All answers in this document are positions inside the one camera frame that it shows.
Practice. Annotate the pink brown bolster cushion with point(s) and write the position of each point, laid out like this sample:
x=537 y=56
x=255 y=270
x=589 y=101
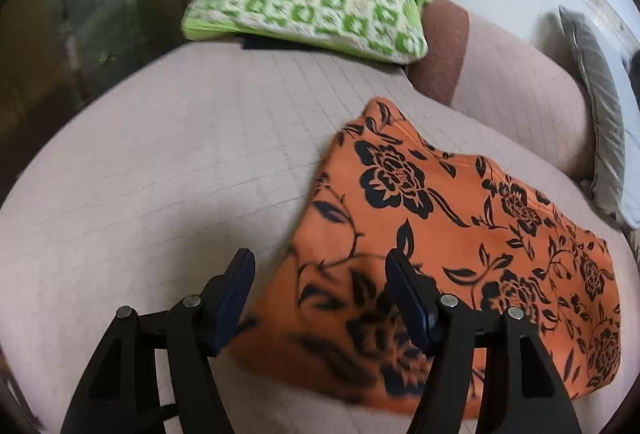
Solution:
x=489 y=74

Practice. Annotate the black furry object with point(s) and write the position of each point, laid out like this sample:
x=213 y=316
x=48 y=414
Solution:
x=634 y=76

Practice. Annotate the orange black floral garment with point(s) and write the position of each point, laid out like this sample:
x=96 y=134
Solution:
x=327 y=321

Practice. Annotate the dark wooden glass cabinet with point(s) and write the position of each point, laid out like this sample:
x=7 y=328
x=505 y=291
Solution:
x=58 y=56

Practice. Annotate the grey white pillow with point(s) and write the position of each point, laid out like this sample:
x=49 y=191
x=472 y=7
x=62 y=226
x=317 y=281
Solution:
x=615 y=116

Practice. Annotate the green white patterned pillow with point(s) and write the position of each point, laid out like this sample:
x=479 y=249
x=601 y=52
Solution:
x=383 y=30

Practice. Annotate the pink quilted bed mattress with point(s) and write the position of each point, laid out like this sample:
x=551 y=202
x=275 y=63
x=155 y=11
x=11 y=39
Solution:
x=150 y=190

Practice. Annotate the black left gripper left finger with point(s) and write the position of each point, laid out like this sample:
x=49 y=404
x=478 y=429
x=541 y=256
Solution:
x=148 y=369

